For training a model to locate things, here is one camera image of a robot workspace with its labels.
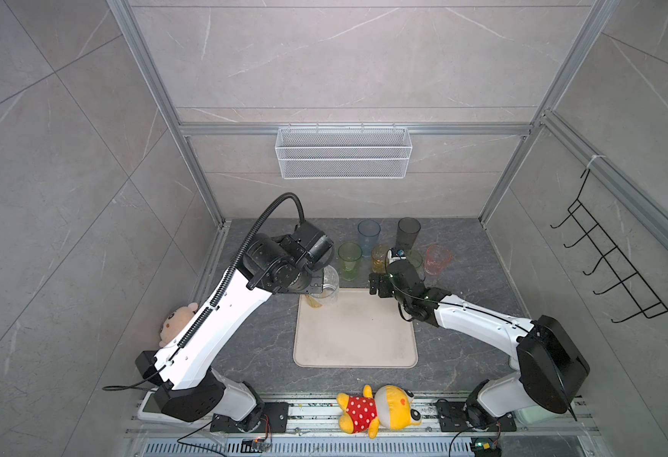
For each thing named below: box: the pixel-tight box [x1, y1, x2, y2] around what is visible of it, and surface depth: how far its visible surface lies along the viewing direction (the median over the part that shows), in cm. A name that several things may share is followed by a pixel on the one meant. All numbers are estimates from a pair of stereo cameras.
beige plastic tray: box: [294, 287, 418, 369], surface depth 88 cm
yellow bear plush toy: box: [336, 384, 423, 439], surface depth 70 cm
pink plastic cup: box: [424, 243, 452, 277], surface depth 106 cm
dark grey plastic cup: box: [395, 217, 422, 252], surface depth 103 cm
